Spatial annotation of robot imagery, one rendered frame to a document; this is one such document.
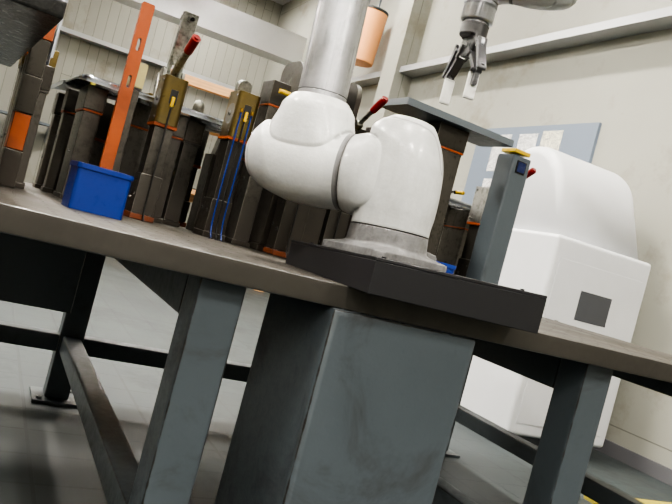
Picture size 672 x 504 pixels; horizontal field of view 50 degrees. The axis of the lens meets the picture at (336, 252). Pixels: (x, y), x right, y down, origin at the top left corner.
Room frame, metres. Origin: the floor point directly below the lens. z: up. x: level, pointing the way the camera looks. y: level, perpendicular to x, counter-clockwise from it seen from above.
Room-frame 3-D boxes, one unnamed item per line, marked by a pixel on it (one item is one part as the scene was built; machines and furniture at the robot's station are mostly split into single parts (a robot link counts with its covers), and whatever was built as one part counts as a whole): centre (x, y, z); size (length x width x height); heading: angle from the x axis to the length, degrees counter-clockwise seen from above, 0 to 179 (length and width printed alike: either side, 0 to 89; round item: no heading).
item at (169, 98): (1.74, 0.48, 0.87); 0.10 x 0.07 x 0.35; 30
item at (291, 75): (1.91, 0.15, 0.95); 0.18 x 0.13 x 0.49; 120
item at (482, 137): (1.96, -0.20, 1.16); 0.37 x 0.14 x 0.02; 120
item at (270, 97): (1.83, 0.25, 0.91); 0.07 x 0.05 x 0.42; 30
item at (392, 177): (1.40, -0.07, 0.92); 0.18 x 0.16 x 0.22; 72
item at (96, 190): (1.44, 0.49, 0.75); 0.11 x 0.10 x 0.09; 120
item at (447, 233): (2.45, -0.38, 0.84); 0.12 x 0.05 x 0.29; 30
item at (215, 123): (2.15, 0.15, 1.00); 1.38 x 0.22 x 0.02; 120
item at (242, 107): (1.81, 0.31, 0.88); 0.11 x 0.07 x 0.37; 30
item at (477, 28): (1.95, -0.20, 1.39); 0.08 x 0.07 x 0.09; 19
